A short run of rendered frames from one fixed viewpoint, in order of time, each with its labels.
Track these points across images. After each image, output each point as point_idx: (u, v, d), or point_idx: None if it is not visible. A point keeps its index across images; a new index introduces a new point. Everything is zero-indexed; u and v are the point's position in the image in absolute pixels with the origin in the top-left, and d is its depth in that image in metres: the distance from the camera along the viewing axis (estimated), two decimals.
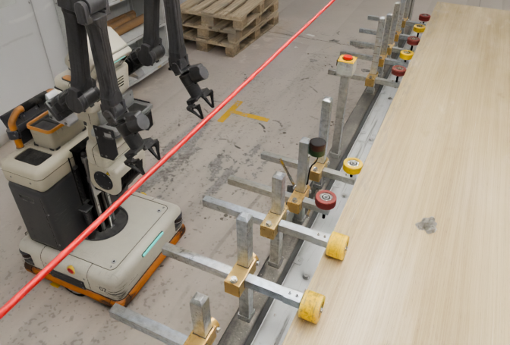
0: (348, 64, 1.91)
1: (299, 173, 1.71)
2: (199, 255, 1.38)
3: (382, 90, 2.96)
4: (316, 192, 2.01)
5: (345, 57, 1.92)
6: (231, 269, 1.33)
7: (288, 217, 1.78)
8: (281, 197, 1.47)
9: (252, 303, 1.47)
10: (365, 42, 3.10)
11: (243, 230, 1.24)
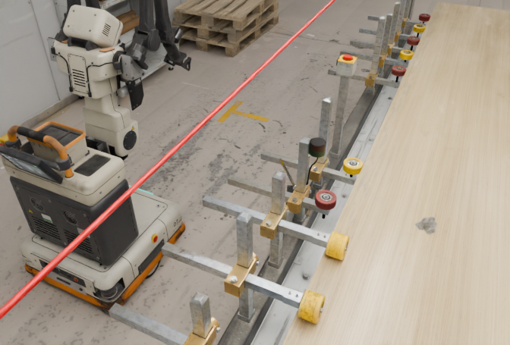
0: (348, 64, 1.91)
1: (299, 173, 1.71)
2: (199, 255, 1.38)
3: (382, 90, 2.96)
4: (316, 192, 2.01)
5: (345, 57, 1.92)
6: (231, 269, 1.33)
7: (288, 217, 1.78)
8: (281, 197, 1.47)
9: (252, 303, 1.47)
10: (365, 42, 3.10)
11: (243, 230, 1.24)
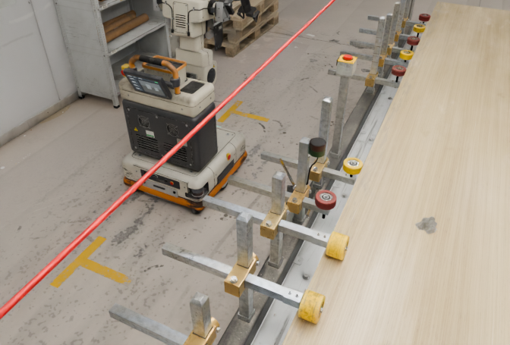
0: (348, 64, 1.91)
1: (299, 173, 1.71)
2: (199, 255, 1.38)
3: (382, 90, 2.96)
4: (316, 192, 2.01)
5: (345, 57, 1.92)
6: (231, 269, 1.33)
7: (288, 217, 1.78)
8: (281, 197, 1.47)
9: (252, 303, 1.47)
10: (365, 42, 3.10)
11: (243, 230, 1.24)
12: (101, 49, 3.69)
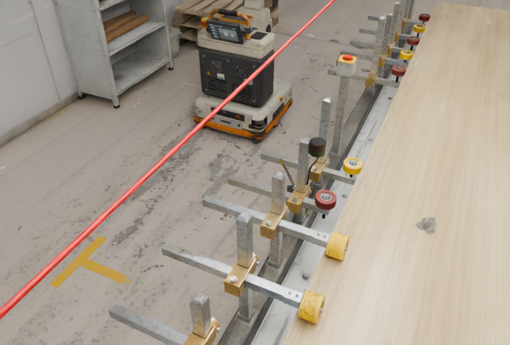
0: (348, 64, 1.91)
1: (299, 173, 1.71)
2: (199, 255, 1.38)
3: (382, 90, 2.96)
4: (316, 192, 2.01)
5: (345, 57, 1.92)
6: (231, 269, 1.33)
7: (288, 217, 1.78)
8: (281, 197, 1.47)
9: (252, 303, 1.47)
10: (365, 42, 3.10)
11: (243, 230, 1.24)
12: (101, 49, 3.69)
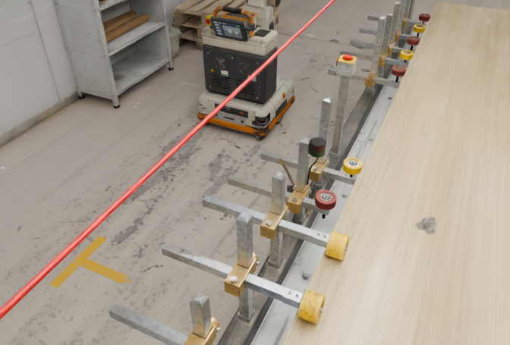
0: (348, 64, 1.91)
1: (299, 173, 1.71)
2: (199, 255, 1.38)
3: (382, 90, 2.96)
4: (316, 192, 2.01)
5: (345, 57, 1.92)
6: (231, 269, 1.33)
7: (288, 217, 1.78)
8: (281, 197, 1.47)
9: (252, 303, 1.47)
10: (365, 42, 3.10)
11: (243, 230, 1.24)
12: (101, 49, 3.69)
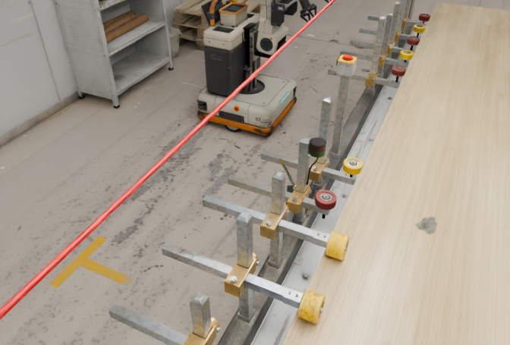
0: (348, 64, 1.91)
1: (299, 173, 1.71)
2: (199, 255, 1.38)
3: (382, 90, 2.96)
4: (316, 192, 2.01)
5: (345, 57, 1.92)
6: (231, 269, 1.33)
7: (288, 217, 1.78)
8: (281, 197, 1.47)
9: (252, 303, 1.47)
10: (365, 42, 3.10)
11: (243, 230, 1.24)
12: (101, 49, 3.69)
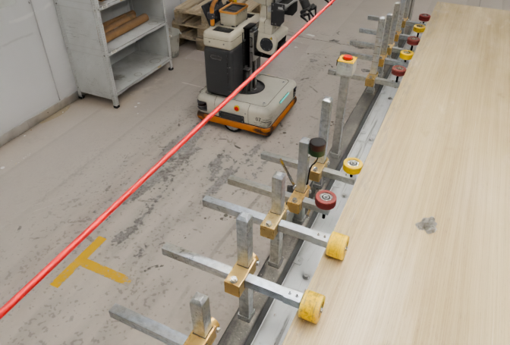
0: (348, 64, 1.91)
1: (299, 173, 1.71)
2: (199, 255, 1.38)
3: (382, 90, 2.96)
4: (316, 192, 2.01)
5: (345, 57, 1.92)
6: (231, 269, 1.33)
7: (288, 217, 1.78)
8: (281, 197, 1.47)
9: (252, 303, 1.47)
10: (365, 42, 3.10)
11: (243, 230, 1.24)
12: (101, 49, 3.69)
